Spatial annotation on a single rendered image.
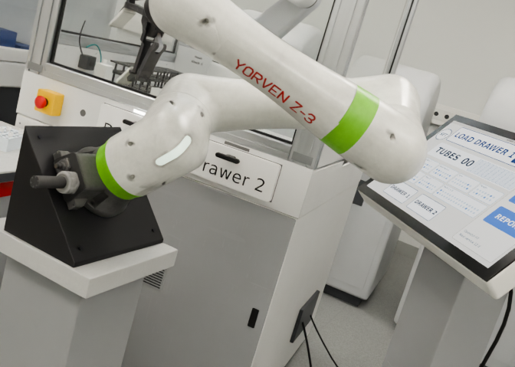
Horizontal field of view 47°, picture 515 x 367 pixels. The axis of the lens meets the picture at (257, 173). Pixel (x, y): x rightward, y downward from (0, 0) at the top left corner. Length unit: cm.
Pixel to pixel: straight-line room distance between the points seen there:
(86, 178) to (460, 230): 70
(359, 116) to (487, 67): 372
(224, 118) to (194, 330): 87
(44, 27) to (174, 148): 109
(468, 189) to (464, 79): 344
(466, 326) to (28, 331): 88
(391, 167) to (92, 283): 55
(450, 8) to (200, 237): 337
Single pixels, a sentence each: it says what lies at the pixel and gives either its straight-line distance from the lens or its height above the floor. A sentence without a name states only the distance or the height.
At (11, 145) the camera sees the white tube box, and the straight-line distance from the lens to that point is 177.
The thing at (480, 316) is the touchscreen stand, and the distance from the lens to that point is 133.
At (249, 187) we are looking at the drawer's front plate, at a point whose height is 84.
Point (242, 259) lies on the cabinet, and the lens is 174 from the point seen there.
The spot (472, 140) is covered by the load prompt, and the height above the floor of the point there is 115.
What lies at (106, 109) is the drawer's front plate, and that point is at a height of 91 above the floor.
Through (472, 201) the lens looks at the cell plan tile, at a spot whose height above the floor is 105.
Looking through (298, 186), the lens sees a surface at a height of 89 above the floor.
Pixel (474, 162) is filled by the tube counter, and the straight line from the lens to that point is 133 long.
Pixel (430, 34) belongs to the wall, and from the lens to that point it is 474.
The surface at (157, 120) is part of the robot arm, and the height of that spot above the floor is 105.
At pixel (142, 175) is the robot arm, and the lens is 109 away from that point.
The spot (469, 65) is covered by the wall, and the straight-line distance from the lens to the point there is 467.
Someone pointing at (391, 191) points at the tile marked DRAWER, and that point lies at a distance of 137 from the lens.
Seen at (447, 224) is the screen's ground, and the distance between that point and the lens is 119.
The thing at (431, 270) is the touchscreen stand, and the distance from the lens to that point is 135.
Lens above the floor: 122
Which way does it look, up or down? 12 degrees down
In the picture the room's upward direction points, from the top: 16 degrees clockwise
